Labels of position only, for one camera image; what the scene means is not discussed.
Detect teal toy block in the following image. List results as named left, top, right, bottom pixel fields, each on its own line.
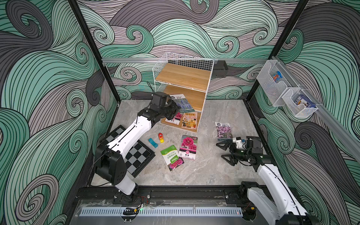
left=148, top=138, right=158, bottom=148

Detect clear wall bin lower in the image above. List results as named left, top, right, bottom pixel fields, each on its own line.
left=282, top=88, right=318, bottom=118

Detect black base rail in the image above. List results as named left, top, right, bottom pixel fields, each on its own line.
left=76, top=185, right=250, bottom=207

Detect clear wall bin upper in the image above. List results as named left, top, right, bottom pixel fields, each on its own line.
left=257, top=59, right=294, bottom=107

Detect lavender blue seed bag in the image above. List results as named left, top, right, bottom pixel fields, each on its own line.
left=170, top=94, right=195, bottom=113

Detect illustrated shop seed bag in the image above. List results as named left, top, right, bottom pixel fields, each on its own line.
left=181, top=112, right=198, bottom=130

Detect pink flower seed bag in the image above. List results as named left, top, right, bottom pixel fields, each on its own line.
left=179, top=135, right=198, bottom=160
left=165, top=112, right=182, bottom=125

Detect blue packet in bin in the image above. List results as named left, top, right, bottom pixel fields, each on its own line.
left=294, top=94, right=316, bottom=108

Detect black corner frame post right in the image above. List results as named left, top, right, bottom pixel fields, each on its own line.
left=246, top=0, right=310, bottom=102

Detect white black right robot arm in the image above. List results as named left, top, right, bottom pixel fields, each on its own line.
left=216, top=136, right=320, bottom=225

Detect white wire shelf rack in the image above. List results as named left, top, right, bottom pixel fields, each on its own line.
left=152, top=52, right=215, bottom=133

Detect black white checker board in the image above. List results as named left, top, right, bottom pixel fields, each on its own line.
left=97, top=125, right=155, bottom=178

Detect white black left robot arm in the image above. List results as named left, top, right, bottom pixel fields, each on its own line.
left=93, top=92, right=180, bottom=196

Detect green white seed bag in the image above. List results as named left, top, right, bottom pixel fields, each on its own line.
left=160, top=145, right=184, bottom=171

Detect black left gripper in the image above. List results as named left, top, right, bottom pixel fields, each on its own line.
left=157, top=100, right=181, bottom=121

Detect blue red item in bin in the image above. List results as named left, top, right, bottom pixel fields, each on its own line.
left=272, top=71, right=283, bottom=83

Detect black corner frame post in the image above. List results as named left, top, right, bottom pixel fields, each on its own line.
left=68, top=0, right=121, bottom=105
left=246, top=0, right=310, bottom=102

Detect clear wall bin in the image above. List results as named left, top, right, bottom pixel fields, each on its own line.
left=257, top=59, right=294, bottom=107
left=282, top=88, right=318, bottom=118

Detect white slotted cable duct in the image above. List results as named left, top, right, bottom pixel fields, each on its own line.
left=79, top=206, right=243, bottom=217

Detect red yellow toy car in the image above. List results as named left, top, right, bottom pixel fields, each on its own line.
left=158, top=133, right=164, bottom=143

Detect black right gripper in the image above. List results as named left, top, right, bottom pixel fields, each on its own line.
left=217, top=139, right=251, bottom=165

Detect purple flower seed bag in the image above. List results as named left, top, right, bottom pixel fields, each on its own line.
left=215, top=122, right=233, bottom=141

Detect black corner frame post left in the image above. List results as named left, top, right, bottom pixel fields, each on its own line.
left=68, top=0, right=121, bottom=105

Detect black box on rail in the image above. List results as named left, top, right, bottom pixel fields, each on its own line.
left=212, top=61, right=228, bottom=78

